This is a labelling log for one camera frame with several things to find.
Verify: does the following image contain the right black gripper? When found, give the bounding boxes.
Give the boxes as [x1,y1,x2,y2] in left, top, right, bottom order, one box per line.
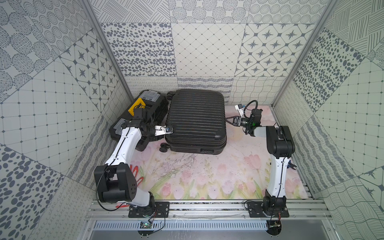
[224,116,253,127]

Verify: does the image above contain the black hard-shell suitcase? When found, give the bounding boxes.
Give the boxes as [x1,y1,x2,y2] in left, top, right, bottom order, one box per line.
[159,89,227,155]

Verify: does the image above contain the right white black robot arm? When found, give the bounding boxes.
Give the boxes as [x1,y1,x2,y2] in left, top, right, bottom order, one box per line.
[226,104,295,218]

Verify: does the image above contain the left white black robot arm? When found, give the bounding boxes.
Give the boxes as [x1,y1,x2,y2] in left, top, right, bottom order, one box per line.
[94,107,158,218]

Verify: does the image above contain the red white work glove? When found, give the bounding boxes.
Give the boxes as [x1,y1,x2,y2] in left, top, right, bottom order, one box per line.
[115,164,145,209]

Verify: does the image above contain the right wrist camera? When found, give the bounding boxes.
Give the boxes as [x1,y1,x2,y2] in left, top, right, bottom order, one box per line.
[235,104,245,118]

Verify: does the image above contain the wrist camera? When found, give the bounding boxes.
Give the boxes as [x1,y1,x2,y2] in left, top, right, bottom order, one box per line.
[235,104,245,118]
[155,126,173,136]

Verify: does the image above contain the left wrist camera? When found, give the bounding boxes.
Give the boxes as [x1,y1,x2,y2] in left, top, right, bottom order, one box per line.
[155,126,173,136]

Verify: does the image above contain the black toolbox yellow handle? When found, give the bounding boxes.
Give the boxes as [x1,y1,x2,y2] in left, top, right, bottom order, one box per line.
[109,90,169,152]

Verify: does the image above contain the blue handled pliers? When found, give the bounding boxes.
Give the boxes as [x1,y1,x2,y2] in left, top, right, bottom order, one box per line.
[287,161,297,171]

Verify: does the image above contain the aluminium mounting rail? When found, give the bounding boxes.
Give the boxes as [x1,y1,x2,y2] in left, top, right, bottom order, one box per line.
[85,199,332,221]

